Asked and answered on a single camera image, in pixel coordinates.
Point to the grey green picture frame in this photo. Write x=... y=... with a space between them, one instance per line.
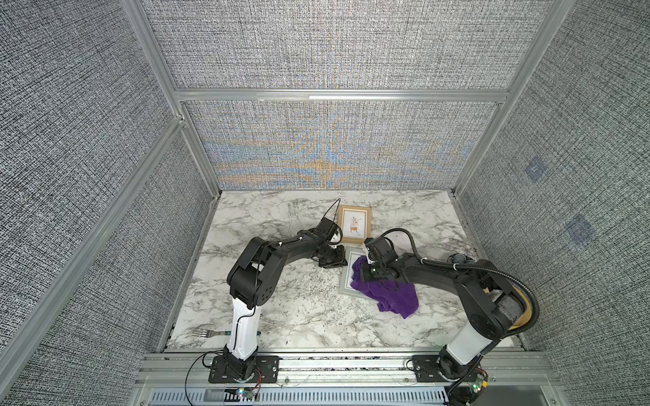
x=345 y=288

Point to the bowl of grey stones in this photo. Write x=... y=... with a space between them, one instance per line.
x=460 y=259

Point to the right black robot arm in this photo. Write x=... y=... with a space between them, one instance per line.
x=496 y=305

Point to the purple cloth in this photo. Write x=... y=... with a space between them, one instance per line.
x=391 y=296

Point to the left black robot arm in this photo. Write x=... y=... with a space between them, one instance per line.
x=254 y=278

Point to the aluminium front rail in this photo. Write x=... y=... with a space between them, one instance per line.
x=370 y=367

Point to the green handled fork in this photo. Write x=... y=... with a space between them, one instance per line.
x=209 y=333

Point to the light wooden picture frame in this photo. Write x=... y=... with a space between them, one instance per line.
x=355 y=223

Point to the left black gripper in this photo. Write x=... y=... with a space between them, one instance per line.
x=338 y=261

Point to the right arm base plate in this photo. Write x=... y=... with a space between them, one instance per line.
x=431 y=368

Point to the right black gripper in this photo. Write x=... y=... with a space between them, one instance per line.
x=364 y=271

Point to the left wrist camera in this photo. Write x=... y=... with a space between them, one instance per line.
x=329 y=228

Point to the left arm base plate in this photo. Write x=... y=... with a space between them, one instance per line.
x=228 y=370

